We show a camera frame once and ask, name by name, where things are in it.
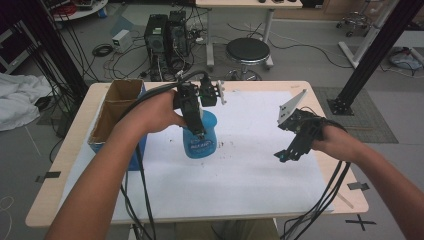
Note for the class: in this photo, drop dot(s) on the blue bottle with white cap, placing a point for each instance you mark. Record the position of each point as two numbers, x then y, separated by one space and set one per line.
201 148

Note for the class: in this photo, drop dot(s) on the person's right hand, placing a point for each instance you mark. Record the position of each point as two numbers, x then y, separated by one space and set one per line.
336 143

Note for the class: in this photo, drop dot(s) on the white stand leg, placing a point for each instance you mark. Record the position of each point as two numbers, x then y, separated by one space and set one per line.
368 36

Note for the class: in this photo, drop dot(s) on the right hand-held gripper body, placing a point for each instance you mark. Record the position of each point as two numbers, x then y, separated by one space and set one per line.
303 121

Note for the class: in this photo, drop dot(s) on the blue cardboard box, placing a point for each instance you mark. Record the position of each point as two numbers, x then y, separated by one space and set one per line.
120 91

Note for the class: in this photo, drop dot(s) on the black computer tower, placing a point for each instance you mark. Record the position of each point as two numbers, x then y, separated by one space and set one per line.
178 33
156 36

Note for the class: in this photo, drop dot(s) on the white cloth pile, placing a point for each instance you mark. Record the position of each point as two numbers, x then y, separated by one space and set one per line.
16 100

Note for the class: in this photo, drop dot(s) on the black tape strip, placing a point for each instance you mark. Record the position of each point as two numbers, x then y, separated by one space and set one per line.
358 186
48 176

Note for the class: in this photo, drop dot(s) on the black tape cross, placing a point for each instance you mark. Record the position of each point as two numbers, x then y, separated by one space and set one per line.
360 222

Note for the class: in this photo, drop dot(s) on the person's tan pants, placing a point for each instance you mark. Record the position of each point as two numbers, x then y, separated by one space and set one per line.
193 231

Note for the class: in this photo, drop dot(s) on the chair base with casters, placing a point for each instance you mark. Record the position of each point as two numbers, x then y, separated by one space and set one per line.
355 21

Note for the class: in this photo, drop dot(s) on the grey shelf unit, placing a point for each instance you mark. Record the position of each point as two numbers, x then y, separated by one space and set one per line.
13 50

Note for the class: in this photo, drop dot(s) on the person's left hand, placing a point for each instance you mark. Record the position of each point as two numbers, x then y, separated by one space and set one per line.
156 111

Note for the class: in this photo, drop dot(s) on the black round stool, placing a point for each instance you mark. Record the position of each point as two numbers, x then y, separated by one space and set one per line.
247 50

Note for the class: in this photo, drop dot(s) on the white paper sheet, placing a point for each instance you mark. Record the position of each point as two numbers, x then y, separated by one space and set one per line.
250 186

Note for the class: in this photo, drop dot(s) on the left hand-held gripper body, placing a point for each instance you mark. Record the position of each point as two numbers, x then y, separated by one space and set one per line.
191 95

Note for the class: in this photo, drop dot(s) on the round white table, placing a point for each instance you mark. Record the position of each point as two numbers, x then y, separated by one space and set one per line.
83 13

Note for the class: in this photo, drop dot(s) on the small white device box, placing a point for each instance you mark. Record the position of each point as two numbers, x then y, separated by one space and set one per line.
121 40

